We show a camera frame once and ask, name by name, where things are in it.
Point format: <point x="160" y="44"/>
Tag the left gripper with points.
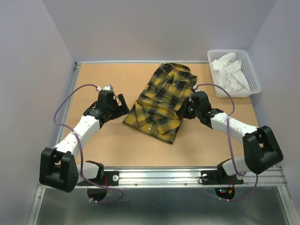
<point x="121" y="110"/>

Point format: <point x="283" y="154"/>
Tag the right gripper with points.
<point x="182" y="111"/>

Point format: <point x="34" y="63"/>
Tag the yellow plaid long sleeve shirt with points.
<point x="155" y="111"/>

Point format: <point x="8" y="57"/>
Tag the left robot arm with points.
<point x="58" y="168"/>

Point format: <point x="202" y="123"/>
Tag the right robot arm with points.
<point x="260" y="147"/>

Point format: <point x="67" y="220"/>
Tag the white shirt in basket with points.
<point x="229" y="73"/>

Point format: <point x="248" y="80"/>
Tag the white plastic laundry basket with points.
<point x="246" y="67"/>

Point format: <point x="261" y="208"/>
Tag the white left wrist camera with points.
<point x="108" y="87"/>

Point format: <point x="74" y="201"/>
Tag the aluminium mounting rail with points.
<point x="187" y="177"/>

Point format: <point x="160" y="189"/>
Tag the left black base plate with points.
<point x="110" y="178"/>

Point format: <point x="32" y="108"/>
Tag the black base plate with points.
<point x="216" y="177"/>
<point x="110" y="178"/>

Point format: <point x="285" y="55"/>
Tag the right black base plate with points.
<point x="216" y="177"/>

